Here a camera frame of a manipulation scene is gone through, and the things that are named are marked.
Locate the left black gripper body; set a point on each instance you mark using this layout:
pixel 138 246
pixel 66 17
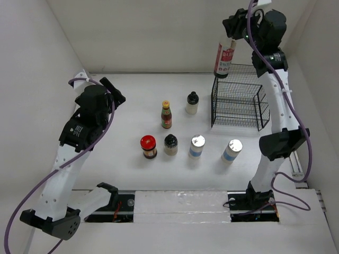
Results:
pixel 104 119

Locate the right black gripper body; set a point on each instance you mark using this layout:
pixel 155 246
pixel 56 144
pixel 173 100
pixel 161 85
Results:
pixel 241 19

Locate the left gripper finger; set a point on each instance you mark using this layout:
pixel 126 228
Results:
pixel 118 98
pixel 107 84

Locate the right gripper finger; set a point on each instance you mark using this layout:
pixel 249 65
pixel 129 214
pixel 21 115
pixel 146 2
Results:
pixel 237 32
pixel 229 26

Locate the tall red-label sauce bottle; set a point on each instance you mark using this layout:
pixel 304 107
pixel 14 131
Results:
pixel 225 53

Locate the green-label chili sauce bottle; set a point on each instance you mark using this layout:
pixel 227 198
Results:
pixel 166 115

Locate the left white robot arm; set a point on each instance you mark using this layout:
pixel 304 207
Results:
pixel 54 214

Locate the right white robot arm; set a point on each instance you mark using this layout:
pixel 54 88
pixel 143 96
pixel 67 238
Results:
pixel 288 131

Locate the red-lid sauce jar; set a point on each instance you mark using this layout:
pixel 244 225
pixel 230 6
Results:
pixel 148 145

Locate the black-cap white spice bottle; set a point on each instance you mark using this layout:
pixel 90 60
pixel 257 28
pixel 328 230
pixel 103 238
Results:
pixel 171 145

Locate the blue-band silver-top shaker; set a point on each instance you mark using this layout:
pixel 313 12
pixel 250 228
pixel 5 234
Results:
pixel 231 151
pixel 196 147

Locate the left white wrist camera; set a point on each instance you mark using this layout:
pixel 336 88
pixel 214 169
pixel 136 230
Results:
pixel 79 82

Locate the black wire basket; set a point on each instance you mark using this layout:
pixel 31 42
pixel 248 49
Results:
pixel 239 99

